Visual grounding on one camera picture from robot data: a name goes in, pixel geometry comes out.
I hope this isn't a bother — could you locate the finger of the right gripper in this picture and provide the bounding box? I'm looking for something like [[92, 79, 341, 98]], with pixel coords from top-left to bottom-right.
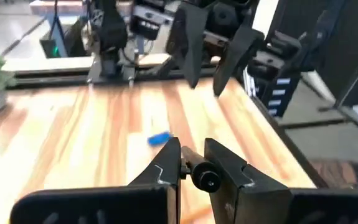
[[174, 4, 209, 90], [212, 23, 265, 97]]

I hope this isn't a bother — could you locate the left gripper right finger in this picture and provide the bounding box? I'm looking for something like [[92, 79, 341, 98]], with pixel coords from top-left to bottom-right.
[[204, 138, 358, 224]]

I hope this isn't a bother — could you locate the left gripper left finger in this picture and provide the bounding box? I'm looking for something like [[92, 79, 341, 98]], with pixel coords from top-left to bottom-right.
[[9, 136, 182, 224]]

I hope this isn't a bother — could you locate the small blue flash drive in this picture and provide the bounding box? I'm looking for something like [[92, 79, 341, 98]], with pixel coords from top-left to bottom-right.
[[147, 131, 174, 147]]

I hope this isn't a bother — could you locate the black box with white labels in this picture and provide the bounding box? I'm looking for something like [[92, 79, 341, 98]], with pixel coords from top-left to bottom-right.
[[242, 29, 303, 118]]

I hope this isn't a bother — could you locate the black partition panel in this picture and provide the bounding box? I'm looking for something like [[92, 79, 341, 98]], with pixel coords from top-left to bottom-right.
[[265, 0, 358, 106]]

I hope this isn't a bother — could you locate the black box with green light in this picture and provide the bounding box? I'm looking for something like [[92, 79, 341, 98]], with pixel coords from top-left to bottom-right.
[[39, 36, 64, 59]]

